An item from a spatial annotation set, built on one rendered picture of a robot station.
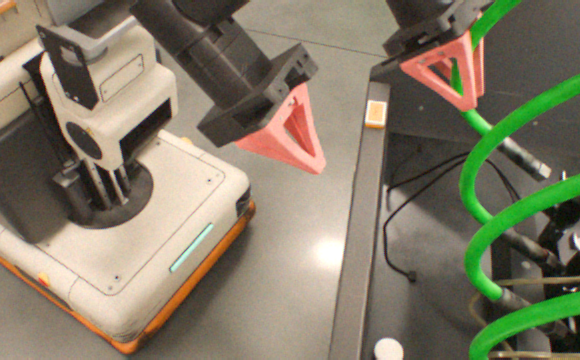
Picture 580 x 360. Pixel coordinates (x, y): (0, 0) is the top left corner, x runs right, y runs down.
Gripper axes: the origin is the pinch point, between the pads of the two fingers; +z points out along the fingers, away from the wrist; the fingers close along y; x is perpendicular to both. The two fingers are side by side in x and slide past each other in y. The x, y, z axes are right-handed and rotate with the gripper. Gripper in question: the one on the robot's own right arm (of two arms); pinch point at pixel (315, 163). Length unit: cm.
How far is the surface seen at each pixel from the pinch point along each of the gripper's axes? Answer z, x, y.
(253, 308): 64, 34, -107
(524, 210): 9.2, -0.8, 14.9
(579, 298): 11.1, -7.5, 18.8
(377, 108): 15.1, 34.7, -19.5
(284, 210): 58, 72, -112
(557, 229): 31.0, 17.9, 4.9
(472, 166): 9.5, 6.3, 8.5
